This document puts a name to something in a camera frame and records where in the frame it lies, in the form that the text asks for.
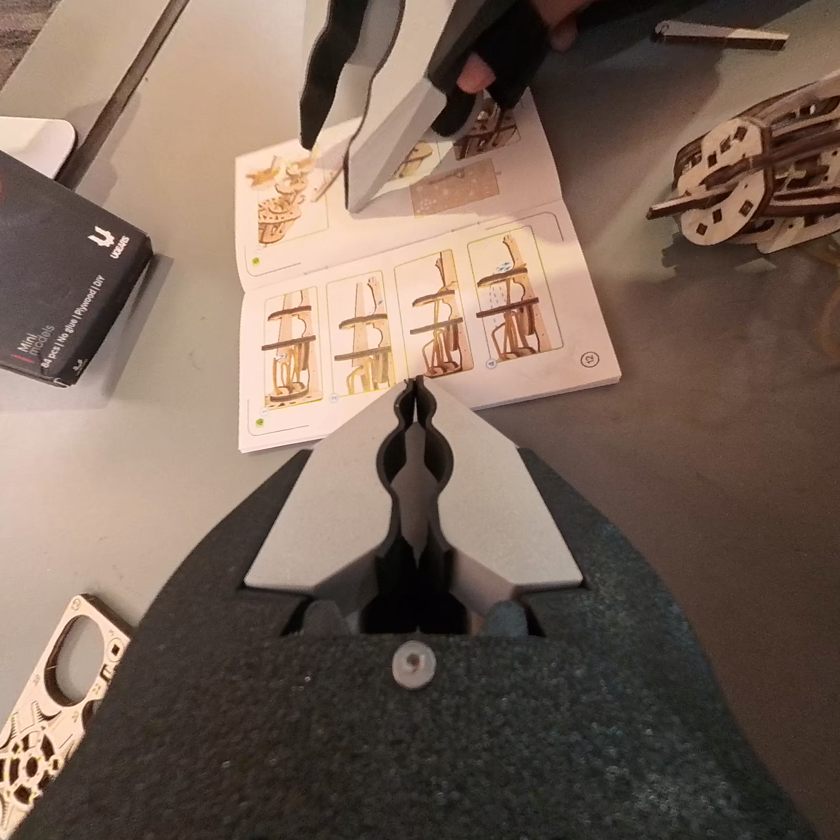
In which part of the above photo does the loose wooden strip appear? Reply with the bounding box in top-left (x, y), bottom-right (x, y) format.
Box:
top-left (651, 20), bottom-right (790, 52)

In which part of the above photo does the assembled wooden model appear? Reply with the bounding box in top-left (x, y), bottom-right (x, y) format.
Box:
top-left (646, 77), bottom-right (840, 257)

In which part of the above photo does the instruction booklet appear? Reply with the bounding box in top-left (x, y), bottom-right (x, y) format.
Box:
top-left (235, 88), bottom-right (623, 455)

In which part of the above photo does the white plastic base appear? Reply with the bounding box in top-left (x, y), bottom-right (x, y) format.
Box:
top-left (0, 117), bottom-right (77, 179)

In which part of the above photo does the black cardboard model box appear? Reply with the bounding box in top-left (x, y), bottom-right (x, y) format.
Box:
top-left (0, 150), bottom-right (155, 389)

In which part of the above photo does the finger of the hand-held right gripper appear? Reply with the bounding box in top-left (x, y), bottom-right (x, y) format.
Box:
top-left (298, 0), bottom-right (396, 150)
top-left (344, 0), bottom-right (455, 215)

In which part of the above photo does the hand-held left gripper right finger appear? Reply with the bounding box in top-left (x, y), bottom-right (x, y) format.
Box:
top-left (419, 377), bottom-right (586, 616)

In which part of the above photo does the person's right hand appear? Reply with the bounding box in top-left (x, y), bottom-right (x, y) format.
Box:
top-left (430, 0), bottom-right (582, 139)

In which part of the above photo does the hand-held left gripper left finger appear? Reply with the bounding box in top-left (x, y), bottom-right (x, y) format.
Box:
top-left (244, 377), bottom-right (419, 616)

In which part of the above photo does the laser-cut wooden parts sheet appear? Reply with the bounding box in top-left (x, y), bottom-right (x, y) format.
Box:
top-left (0, 594), bottom-right (132, 840)

